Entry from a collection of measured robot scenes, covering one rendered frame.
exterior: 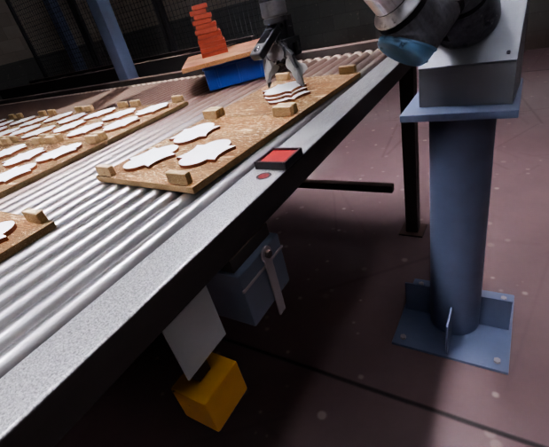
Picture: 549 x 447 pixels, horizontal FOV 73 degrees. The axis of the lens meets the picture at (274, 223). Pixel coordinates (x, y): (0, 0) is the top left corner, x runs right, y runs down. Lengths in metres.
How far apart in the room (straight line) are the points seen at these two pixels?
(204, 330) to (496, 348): 1.16
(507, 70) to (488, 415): 0.99
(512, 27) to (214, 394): 1.01
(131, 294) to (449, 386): 1.16
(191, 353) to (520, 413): 1.09
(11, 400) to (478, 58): 1.08
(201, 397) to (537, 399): 1.11
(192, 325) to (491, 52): 0.90
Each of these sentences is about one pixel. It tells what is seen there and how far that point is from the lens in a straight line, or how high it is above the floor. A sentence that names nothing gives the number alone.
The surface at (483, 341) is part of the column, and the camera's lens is 1.60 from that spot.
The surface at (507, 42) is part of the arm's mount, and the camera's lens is 1.10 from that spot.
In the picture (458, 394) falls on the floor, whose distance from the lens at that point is 1.46.
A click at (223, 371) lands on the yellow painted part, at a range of 0.68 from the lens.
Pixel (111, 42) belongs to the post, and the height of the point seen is 1.19.
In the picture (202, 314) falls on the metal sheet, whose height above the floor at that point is 0.81.
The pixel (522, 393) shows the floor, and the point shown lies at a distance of 1.51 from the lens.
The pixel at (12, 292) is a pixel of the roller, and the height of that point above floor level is 0.92.
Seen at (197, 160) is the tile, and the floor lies 0.94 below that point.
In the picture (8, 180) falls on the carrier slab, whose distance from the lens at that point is 1.28.
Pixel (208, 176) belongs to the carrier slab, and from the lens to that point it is 0.77.
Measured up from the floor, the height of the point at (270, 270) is 0.78.
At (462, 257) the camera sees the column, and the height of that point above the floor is 0.38.
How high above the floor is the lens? 1.21
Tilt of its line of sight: 30 degrees down
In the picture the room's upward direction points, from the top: 15 degrees counter-clockwise
